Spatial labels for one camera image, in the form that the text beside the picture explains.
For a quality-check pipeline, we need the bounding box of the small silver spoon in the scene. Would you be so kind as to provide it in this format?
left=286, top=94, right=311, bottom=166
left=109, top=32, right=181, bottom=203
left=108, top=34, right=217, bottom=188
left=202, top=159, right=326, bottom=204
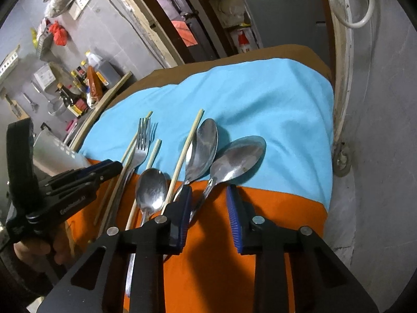
left=124, top=167, right=168, bottom=298

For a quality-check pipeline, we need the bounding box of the wooden chopstick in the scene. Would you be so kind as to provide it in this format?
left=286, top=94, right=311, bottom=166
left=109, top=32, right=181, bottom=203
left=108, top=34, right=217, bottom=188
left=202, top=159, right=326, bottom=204
left=93, top=110, right=154, bottom=226
left=125, top=139, right=162, bottom=230
left=162, top=109, right=204, bottom=213

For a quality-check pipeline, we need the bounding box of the silver fork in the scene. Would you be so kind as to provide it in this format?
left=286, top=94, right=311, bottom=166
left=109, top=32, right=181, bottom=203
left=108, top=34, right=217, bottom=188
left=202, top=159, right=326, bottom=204
left=96, top=117, right=153, bottom=239

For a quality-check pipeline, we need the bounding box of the person's left hand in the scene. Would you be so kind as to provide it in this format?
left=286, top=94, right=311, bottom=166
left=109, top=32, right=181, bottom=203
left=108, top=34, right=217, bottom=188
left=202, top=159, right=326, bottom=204
left=14, top=223, right=72, bottom=271

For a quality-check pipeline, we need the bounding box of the white plastic utensil holder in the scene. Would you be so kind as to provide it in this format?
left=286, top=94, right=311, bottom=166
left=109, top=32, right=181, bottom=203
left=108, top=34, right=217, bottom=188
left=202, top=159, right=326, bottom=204
left=33, top=129, right=90, bottom=176

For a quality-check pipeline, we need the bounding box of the wooden knife board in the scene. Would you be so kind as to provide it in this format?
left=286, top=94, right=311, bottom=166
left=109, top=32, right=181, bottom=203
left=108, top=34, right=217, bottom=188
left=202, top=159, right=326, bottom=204
left=4, top=94, right=29, bottom=119

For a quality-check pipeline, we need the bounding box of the mesh strainer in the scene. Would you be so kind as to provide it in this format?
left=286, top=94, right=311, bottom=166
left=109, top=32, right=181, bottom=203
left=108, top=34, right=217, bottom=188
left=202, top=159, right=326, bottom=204
left=31, top=81, right=66, bottom=117

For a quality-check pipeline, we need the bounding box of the dark soy sauce bottle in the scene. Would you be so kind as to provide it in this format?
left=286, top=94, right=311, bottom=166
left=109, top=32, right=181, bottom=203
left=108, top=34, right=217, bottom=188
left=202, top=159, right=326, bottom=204
left=57, top=83, right=88, bottom=118

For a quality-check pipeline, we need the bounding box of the orange snack packet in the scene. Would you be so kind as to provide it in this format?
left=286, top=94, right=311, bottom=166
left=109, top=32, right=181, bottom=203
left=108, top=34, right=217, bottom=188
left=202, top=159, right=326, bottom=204
left=87, top=66, right=103, bottom=103

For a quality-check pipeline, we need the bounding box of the large oil jug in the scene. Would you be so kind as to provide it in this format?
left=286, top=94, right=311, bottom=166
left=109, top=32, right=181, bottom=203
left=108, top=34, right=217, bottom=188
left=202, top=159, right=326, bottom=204
left=85, top=50, right=121, bottom=89

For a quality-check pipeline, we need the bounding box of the striped cloth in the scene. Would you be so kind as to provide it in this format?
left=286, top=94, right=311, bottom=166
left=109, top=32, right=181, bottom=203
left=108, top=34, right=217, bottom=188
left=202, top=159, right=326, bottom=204
left=80, top=45, right=334, bottom=312

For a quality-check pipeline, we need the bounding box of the red plastic bag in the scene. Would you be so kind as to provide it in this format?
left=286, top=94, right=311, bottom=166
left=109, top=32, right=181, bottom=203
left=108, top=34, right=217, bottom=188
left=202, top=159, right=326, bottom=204
left=48, top=21, right=68, bottom=47

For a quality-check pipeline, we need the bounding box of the red white bottle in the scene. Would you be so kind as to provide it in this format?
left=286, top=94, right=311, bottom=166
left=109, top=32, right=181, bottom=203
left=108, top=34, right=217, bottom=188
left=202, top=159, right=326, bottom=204
left=237, top=31, right=252, bottom=53

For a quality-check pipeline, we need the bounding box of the grey cabinet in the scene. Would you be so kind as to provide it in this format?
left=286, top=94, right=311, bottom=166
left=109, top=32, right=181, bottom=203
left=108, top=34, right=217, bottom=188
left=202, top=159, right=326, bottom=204
left=244, top=0, right=330, bottom=65

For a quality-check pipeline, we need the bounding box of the white wall box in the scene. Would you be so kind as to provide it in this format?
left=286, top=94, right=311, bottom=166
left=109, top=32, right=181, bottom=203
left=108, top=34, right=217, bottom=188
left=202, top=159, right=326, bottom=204
left=33, top=63, right=57, bottom=91

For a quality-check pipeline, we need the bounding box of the white wall basket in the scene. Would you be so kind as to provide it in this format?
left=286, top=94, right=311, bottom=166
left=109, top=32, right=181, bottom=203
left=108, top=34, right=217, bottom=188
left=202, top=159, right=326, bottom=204
left=0, top=45, right=20, bottom=84

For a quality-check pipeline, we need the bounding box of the grey wall shelf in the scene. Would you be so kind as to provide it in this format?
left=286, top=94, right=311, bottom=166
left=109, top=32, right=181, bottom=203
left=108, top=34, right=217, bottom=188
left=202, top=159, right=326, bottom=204
left=36, top=29, right=54, bottom=60

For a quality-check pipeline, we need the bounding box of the wall socket plate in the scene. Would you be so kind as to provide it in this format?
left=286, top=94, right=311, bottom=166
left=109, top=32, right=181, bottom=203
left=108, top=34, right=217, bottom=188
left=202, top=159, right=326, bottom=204
left=69, top=0, right=90, bottom=21

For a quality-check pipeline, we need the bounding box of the white hose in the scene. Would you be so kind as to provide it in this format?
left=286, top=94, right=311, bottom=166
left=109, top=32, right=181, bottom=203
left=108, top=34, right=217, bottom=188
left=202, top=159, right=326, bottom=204
left=327, top=0, right=376, bottom=30

